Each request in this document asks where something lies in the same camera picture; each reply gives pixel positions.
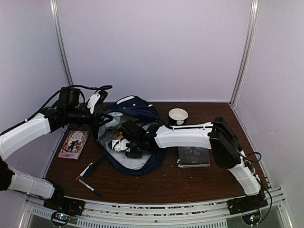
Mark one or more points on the red tipped white marker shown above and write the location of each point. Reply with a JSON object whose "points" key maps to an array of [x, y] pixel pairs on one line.
{"points": [[83, 172]]}

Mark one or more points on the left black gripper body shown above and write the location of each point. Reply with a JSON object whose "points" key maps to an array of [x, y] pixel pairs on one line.
{"points": [[73, 117]]}

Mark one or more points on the pink illustrated paperback book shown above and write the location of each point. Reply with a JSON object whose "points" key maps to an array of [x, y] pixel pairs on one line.
{"points": [[73, 145]]}

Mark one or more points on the aluminium corner post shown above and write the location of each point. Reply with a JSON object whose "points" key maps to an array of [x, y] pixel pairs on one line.
{"points": [[251, 30], [60, 41]]}

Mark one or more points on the navy blue student backpack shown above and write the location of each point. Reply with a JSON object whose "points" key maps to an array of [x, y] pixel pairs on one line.
{"points": [[142, 112]]}

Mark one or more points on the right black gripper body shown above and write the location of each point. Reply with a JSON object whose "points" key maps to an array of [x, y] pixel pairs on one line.
{"points": [[136, 148]]}

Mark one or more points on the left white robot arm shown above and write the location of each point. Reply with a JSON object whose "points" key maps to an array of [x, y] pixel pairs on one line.
{"points": [[46, 121]]}

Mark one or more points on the orange 39-Storey Treehouse book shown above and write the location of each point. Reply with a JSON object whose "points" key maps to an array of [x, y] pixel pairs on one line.
{"points": [[118, 136]]}

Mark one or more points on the dark Wuthering Heights book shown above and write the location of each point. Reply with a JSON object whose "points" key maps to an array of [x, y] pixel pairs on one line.
{"points": [[193, 157]]}

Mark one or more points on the white and navy bowl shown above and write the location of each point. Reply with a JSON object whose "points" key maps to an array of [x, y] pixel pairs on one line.
{"points": [[177, 116]]}

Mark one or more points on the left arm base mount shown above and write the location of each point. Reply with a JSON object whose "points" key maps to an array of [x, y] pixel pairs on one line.
{"points": [[64, 208]]}

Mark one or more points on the blue capped white marker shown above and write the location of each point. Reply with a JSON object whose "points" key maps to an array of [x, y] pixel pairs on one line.
{"points": [[90, 188]]}

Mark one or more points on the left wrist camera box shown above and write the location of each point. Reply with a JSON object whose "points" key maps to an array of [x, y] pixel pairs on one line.
{"points": [[71, 97]]}

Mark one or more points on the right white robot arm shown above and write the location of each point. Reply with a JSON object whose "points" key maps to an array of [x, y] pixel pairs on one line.
{"points": [[216, 136]]}

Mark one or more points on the aluminium front rail frame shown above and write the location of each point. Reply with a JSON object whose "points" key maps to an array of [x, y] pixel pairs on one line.
{"points": [[204, 214]]}

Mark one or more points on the right aluminium corner post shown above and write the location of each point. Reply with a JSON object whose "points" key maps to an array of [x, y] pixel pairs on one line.
{"points": [[251, 30]]}

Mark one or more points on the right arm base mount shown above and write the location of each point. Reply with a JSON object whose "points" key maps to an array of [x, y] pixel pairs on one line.
{"points": [[249, 207]]}

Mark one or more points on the left aluminium corner post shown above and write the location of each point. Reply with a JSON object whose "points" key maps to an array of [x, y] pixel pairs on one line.
{"points": [[60, 41]]}

